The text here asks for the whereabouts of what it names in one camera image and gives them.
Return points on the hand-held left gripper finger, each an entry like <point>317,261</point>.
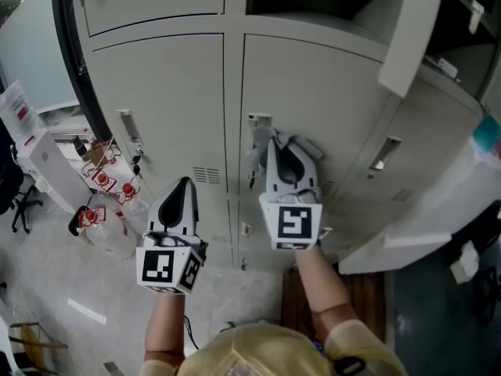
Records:
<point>192,214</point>
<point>153,221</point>

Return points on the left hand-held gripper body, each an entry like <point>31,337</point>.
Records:
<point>158,266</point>

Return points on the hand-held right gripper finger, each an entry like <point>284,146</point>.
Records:
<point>312,180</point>
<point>272,171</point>

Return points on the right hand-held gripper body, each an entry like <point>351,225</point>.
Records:
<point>293,225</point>

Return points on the grey cleaning cloth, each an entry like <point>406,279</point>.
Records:
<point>262,135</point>

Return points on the person's left forearm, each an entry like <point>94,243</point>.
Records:
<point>166,327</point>

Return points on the person's right forearm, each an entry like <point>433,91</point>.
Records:
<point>321,292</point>

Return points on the grey metal locker cabinet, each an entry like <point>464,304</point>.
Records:
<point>164,92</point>

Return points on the black key bunch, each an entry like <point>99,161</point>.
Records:
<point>251,179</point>
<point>135,161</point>

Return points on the small black waste bin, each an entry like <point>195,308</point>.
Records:
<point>76,221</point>

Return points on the small cardboard box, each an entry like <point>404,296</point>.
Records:
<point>94,153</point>

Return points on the black thermos flask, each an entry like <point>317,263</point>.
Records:
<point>79,146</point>

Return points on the large white box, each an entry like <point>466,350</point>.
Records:
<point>422,218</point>

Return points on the person's cream knit top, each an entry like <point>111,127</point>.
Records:
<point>258,355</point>

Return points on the wooden stool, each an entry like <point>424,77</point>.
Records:
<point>31,341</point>

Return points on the black office chair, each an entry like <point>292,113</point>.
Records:
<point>8,186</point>

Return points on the black clip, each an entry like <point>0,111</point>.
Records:
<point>350,366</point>

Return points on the clear dispenser bottle red label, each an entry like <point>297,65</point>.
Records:
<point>19,108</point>

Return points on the flat white plastic case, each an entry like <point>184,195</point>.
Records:
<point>446,67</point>

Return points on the small white carton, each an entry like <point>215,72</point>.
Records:
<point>466,266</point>

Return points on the black window frame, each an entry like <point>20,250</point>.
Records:
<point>66,53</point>

